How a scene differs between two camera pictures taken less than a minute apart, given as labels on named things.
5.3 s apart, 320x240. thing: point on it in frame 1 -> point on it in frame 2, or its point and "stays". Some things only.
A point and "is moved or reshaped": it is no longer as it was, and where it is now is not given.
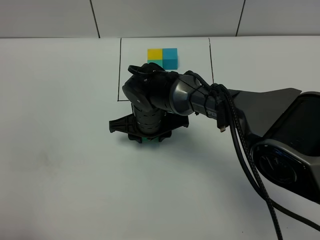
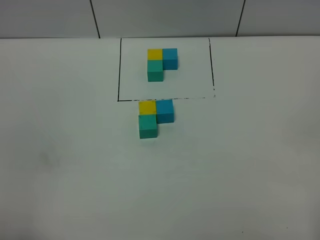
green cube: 154,141 is moved or reshaped
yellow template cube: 154,54 stays
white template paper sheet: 193,55 stays
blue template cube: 169,58 stays
